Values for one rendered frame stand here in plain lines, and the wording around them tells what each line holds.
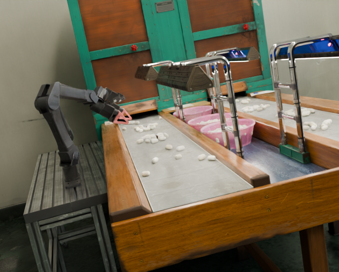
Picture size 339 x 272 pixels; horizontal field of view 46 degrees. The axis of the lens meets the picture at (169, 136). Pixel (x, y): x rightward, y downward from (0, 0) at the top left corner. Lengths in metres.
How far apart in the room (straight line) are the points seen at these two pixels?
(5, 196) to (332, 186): 3.06
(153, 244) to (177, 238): 0.07
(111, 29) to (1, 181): 1.72
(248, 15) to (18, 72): 1.95
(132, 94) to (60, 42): 1.03
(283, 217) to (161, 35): 1.96
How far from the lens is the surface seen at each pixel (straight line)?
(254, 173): 1.24
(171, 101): 2.93
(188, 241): 1.17
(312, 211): 1.28
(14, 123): 3.71
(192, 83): 1.16
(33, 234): 1.70
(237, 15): 3.08
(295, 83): 1.51
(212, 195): 1.18
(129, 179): 1.40
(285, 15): 4.32
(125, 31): 2.90
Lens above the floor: 1.16
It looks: 11 degrees down
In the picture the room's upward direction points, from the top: 11 degrees counter-clockwise
